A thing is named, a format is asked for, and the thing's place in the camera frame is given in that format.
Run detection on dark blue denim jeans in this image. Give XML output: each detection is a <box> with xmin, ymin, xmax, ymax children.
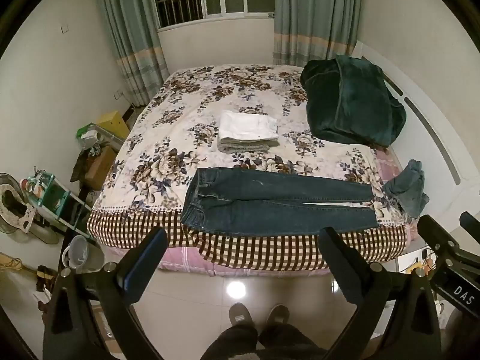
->
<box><xmin>181</xmin><ymin>167</ymin><xmax>377</xmax><ymax>237</ymax></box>

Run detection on crumpled blue jeans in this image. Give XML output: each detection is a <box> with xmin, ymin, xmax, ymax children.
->
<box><xmin>384</xmin><ymin>159</ymin><xmax>430</xmax><ymax>219</ymax></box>

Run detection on white plastic bucket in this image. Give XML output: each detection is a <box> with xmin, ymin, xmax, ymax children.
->
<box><xmin>61</xmin><ymin>235</ymin><xmax>89</xmax><ymax>270</ymax></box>

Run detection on white headboard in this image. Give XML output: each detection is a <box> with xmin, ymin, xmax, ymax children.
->
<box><xmin>353</xmin><ymin>41</ymin><xmax>479</xmax><ymax>254</ymax></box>

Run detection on right grey slipper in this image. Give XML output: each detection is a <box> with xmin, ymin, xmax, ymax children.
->
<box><xmin>266</xmin><ymin>304</ymin><xmax>290</xmax><ymax>326</ymax></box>

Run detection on grey slipper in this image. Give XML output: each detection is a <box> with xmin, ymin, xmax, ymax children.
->
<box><xmin>229</xmin><ymin>302</ymin><xmax>255</xmax><ymax>326</ymax></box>
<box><xmin>266</xmin><ymin>304</ymin><xmax>290</xmax><ymax>326</ymax></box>

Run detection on pink mattress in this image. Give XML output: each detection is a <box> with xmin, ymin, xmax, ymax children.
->
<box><xmin>158</xmin><ymin>247</ymin><xmax>330</xmax><ymax>278</ymax></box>

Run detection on white floor fan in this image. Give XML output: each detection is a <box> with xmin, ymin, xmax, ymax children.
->
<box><xmin>1</xmin><ymin>172</ymin><xmax>59</xmax><ymax>245</ymax></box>

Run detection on green storage shelf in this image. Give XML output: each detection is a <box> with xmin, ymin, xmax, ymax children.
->
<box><xmin>19</xmin><ymin>170</ymin><xmax>94</xmax><ymax>241</ymax></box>

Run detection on left grey slipper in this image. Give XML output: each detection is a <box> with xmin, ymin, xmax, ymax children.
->
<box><xmin>229</xmin><ymin>302</ymin><xmax>255</xmax><ymax>326</ymax></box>

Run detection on brown cardboard box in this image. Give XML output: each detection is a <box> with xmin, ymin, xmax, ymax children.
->
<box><xmin>85</xmin><ymin>145</ymin><xmax>116</xmax><ymax>190</ymax></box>

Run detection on green white basket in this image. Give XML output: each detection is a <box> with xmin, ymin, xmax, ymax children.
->
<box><xmin>76</xmin><ymin>123</ymin><xmax>107</xmax><ymax>150</ymax></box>

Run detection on yellow cardboard box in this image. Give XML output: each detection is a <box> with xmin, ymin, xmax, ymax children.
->
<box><xmin>96</xmin><ymin>111</ymin><xmax>130</xmax><ymax>140</ymax></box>

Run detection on folded grey pants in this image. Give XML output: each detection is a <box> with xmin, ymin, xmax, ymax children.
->
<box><xmin>217</xmin><ymin>140</ymin><xmax>279</xmax><ymax>154</ymax></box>

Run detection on folded white pants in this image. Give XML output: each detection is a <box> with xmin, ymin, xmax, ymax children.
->
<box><xmin>219</xmin><ymin>111</ymin><xmax>278</xmax><ymax>141</ymax></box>

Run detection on right green curtain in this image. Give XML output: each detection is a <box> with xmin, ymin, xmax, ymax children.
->
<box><xmin>273</xmin><ymin>0</ymin><xmax>362</xmax><ymax>67</ymax></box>

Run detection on green curtain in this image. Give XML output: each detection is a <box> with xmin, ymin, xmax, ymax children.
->
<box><xmin>273</xmin><ymin>0</ymin><xmax>362</xmax><ymax>67</ymax></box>
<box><xmin>97</xmin><ymin>0</ymin><xmax>170</xmax><ymax>107</ymax></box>

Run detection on left green curtain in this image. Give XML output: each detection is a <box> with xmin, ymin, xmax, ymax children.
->
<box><xmin>97</xmin><ymin>0</ymin><xmax>170</xmax><ymax>107</ymax></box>

